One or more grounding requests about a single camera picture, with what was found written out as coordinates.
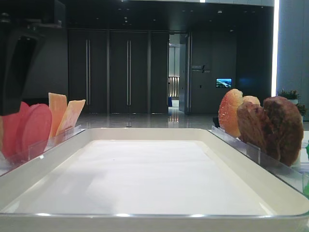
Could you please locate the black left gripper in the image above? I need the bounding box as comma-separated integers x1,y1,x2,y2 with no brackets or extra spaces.
0,0,66,116

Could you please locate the outer orange cheese slice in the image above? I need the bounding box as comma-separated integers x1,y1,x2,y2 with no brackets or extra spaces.
48,93,67,138

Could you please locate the orange cheese slice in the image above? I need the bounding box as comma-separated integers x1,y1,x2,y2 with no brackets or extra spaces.
56,100,85,136
48,93,67,138

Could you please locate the inner orange cheese slice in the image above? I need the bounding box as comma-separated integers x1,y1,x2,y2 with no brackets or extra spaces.
56,100,85,136

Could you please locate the outer red tomato slice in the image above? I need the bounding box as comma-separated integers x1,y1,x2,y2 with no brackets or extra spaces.
1,101,29,162

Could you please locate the red tomato slice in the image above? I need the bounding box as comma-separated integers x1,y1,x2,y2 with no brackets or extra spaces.
1,101,29,162
15,104,52,153

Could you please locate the inner red tomato slice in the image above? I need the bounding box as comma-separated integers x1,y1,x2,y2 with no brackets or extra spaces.
15,104,52,153

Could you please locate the inner brown meat patty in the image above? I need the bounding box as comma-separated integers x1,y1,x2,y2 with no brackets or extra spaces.
237,102,280,160

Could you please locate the brown meat patty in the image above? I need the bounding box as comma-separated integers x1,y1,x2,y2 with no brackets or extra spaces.
263,96,304,166
237,102,280,160

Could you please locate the outer brown meat patty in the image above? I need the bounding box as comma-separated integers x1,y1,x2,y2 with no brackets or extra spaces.
263,96,304,166

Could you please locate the green lettuce leaf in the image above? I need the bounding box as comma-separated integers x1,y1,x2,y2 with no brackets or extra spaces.
304,145,309,196

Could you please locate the left clear divider strip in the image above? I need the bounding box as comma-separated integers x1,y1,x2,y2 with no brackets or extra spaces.
0,125,85,176

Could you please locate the clear divider strip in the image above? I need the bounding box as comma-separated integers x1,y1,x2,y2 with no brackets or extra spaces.
0,125,85,176
210,126,309,196

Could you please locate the white rectangular tray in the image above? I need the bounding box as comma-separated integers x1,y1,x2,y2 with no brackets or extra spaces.
0,128,309,232

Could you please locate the inner bun top slice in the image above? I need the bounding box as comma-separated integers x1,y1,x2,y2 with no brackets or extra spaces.
218,89,243,138

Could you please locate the bun slice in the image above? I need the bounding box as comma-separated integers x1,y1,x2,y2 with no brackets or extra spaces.
243,96,261,105
218,89,243,138

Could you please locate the outer bun top slice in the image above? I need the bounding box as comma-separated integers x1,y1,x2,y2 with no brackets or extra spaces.
243,96,261,105

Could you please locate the potted green plant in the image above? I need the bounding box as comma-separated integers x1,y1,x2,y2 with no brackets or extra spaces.
277,89,308,121

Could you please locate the right clear divider strip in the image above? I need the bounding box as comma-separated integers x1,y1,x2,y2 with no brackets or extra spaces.
210,126,309,196

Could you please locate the wall mounted screen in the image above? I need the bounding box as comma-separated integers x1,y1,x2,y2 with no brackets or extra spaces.
216,78,232,88

